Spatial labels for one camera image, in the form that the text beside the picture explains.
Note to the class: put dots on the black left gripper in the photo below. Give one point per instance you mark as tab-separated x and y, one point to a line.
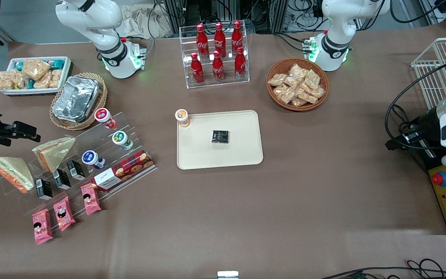
425	123

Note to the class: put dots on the triangle sandwich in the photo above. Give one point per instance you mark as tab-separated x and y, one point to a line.
54	153
16	172

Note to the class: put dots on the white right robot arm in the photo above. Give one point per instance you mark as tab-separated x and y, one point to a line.
108	23

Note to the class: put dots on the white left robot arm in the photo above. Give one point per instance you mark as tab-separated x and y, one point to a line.
337	23

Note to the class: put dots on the beige plastic tray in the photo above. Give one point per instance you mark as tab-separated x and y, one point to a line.
238	155

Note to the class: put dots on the clear bagged rice cracker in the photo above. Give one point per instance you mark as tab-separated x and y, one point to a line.
297	71
277	79
4	81
284	94
307	96
19	78
313	78
42	82
55	78
318	92
299	102

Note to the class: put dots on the small black carton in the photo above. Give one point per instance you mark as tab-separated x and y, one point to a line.
62	179
76	170
44	189

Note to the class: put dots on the stacked foil containers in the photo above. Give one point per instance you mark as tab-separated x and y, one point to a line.
76	99

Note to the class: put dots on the large bagged rice cracker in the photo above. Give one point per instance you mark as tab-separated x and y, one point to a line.
35	69

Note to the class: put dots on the blue lid yogurt cup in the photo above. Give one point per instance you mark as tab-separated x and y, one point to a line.
90	158

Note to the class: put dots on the red lid yogurt cup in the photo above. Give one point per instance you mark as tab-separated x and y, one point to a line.
103	115

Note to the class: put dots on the white rectangular plastic bin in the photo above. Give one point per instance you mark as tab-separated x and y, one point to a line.
67	64

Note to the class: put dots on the oval light wicker basket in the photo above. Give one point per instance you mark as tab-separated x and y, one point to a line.
101	97

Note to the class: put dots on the pink snack packet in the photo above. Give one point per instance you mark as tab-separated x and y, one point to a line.
90	199
42	226
64	214

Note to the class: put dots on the green lid yogurt cup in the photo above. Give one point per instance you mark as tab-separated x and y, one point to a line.
120	138

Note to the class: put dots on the red tartan cookie box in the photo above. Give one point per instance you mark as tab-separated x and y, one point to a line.
126	170

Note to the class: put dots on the clear acrylic stepped stand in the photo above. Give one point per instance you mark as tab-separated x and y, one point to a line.
138	135

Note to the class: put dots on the round brown wicker basket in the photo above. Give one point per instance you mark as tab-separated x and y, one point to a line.
275	66

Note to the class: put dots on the orange lid yogurt cup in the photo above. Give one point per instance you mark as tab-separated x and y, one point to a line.
182	116

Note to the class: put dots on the crumpled beige cloth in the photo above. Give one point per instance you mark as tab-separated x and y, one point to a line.
141	21

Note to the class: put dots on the clear acrylic bottle rack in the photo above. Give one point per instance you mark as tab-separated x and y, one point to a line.
192	83

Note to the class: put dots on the red cola bottle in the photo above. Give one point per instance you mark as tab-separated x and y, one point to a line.
240	66
197	71
237	37
201	40
218	69
219	38

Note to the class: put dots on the small black packet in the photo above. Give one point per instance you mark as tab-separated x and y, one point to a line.
220	136

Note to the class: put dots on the metal equipment rack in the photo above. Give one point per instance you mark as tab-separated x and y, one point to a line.
269	15

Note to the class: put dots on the small white device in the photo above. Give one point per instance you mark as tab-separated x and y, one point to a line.
227	274

